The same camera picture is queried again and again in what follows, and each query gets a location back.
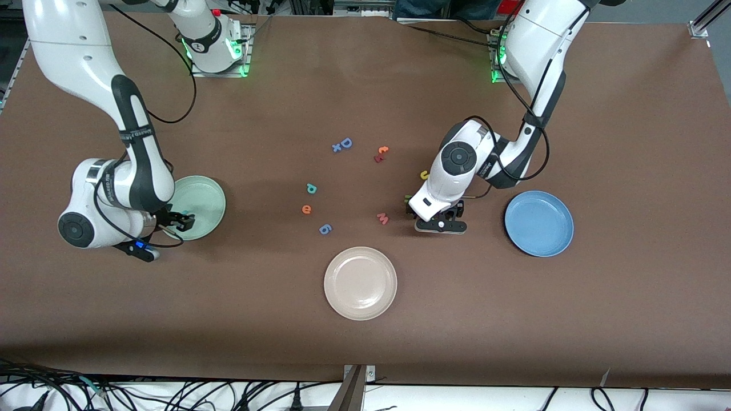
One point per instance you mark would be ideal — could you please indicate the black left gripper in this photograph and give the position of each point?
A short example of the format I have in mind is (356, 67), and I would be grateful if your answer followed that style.
(460, 210)

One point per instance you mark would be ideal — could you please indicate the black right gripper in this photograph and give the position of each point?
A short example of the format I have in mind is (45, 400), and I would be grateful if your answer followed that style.
(165, 220)

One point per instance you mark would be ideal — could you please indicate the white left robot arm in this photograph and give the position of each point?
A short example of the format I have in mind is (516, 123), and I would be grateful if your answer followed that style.
(537, 40)

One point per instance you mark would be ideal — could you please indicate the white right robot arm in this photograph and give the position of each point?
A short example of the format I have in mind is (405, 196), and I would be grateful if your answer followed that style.
(74, 45)

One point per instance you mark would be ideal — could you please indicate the green round plate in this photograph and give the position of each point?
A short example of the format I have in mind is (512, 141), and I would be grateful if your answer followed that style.
(200, 197)

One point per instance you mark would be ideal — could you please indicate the pink foam letter w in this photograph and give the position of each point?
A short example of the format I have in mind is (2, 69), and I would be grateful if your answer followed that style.
(382, 218)

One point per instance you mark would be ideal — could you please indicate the blue round plate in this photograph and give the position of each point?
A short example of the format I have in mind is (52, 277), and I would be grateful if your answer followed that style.
(539, 223)

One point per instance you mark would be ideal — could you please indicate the beige round plate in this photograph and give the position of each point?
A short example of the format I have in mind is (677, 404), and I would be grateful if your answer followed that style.
(360, 283)

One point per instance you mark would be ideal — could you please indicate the blue foam letter g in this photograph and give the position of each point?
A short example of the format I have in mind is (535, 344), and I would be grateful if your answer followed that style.
(325, 229)

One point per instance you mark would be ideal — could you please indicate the blue foam letter D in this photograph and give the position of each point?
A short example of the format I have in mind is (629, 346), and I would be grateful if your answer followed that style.
(343, 142)

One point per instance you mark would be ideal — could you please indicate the brown table mat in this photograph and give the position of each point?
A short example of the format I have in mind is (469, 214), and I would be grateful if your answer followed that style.
(365, 342)

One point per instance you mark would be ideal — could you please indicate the aluminium profile bar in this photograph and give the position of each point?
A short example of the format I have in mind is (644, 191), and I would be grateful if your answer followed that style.
(349, 394)

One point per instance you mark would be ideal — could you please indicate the person in blue jeans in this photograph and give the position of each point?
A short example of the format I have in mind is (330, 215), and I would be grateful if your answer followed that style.
(422, 7)

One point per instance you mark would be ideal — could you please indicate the red box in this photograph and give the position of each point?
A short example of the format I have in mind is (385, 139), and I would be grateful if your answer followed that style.
(508, 5)

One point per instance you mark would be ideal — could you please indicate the aluminium corner profile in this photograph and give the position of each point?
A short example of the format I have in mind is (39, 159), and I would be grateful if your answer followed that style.
(699, 25)

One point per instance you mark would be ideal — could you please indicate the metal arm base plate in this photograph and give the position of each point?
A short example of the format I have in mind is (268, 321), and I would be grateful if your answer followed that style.
(220, 75)
(497, 80)

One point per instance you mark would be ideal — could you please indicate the small aluminium bracket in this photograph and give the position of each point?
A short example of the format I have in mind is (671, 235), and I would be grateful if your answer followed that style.
(370, 374)

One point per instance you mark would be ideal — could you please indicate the grey metal rack frame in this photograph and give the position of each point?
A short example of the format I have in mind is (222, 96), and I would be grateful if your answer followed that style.
(342, 8)

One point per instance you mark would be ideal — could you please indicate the aluminium table edge rail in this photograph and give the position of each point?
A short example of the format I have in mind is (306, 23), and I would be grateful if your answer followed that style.
(15, 71)

